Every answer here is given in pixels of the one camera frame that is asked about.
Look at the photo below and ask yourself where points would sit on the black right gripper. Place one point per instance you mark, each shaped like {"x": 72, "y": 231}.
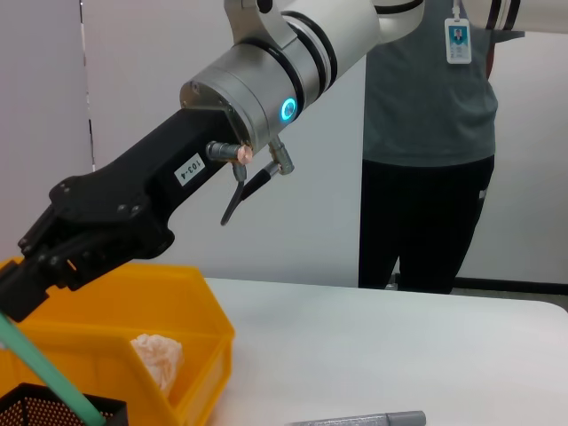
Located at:
{"x": 146, "y": 186}

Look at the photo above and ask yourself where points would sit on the green pen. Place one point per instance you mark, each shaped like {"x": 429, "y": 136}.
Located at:
{"x": 49, "y": 373}

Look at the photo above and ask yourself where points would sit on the white paper ball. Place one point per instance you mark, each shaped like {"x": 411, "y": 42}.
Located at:
{"x": 160, "y": 355}

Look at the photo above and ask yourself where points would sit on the grey marker pen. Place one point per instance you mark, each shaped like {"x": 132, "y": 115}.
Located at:
{"x": 377, "y": 419}

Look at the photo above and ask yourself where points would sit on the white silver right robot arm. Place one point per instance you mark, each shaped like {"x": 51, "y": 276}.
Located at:
{"x": 288, "y": 53}

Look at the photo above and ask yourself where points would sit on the black mesh pen holder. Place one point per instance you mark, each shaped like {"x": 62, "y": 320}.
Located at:
{"x": 44, "y": 408}

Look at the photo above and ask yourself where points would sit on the yellow plastic bin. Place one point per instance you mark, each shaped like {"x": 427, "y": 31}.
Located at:
{"x": 111, "y": 302}

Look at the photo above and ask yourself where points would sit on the silver right connector plug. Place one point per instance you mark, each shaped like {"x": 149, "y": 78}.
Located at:
{"x": 226, "y": 151}

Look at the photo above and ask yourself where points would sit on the person in grey shirt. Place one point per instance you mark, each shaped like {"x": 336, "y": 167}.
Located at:
{"x": 426, "y": 133}

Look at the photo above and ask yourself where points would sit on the white ID badge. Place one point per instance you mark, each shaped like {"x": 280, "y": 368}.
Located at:
{"x": 458, "y": 40}

